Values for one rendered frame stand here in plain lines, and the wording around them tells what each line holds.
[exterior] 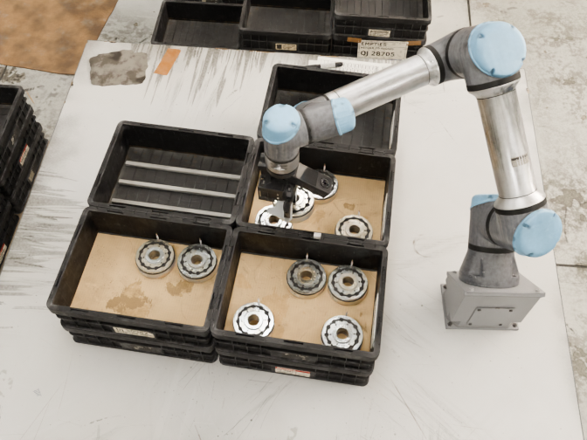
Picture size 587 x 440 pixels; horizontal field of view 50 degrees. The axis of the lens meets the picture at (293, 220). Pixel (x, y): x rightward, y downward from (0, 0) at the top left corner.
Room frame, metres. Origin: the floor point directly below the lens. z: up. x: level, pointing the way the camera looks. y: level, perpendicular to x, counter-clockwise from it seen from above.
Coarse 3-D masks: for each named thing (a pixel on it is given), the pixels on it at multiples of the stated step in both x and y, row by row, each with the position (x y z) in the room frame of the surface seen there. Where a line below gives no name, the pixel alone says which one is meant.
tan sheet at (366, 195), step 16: (336, 176) 1.08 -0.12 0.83; (256, 192) 1.02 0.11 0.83; (352, 192) 1.03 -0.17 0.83; (368, 192) 1.03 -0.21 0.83; (256, 208) 0.97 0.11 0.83; (320, 208) 0.97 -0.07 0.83; (336, 208) 0.97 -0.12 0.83; (352, 208) 0.97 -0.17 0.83; (368, 208) 0.97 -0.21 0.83; (304, 224) 0.92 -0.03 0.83; (320, 224) 0.92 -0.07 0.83
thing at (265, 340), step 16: (304, 240) 0.81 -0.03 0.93; (320, 240) 0.81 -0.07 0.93; (336, 240) 0.81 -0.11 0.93; (384, 256) 0.76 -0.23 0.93; (224, 272) 0.71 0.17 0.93; (384, 272) 0.72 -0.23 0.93; (224, 288) 0.67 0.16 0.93; (384, 288) 0.67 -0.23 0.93; (224, 336) 0.54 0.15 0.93; (240, 336) 0.54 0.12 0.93; (256, 336) 0.54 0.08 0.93; (320, 352) 0.51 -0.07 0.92; (336, 352) 0.51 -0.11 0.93; (352, 352) 0.51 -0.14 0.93; (368, 352) 0.51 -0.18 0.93
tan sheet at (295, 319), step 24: (240, 264) 0.79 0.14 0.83; (264, 264) 0.79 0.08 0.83; (288, 264) 0.79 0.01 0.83; (240, 288) 0.72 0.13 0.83; (264, 288) 0.72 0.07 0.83; (288, 312) 0.65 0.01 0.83; (312, 312) 0.65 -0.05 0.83; (336, 312) 0.65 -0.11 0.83; (360, 312) 0.66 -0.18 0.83; (288, 336) 0.59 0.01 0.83; (312, 336) 0.59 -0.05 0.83
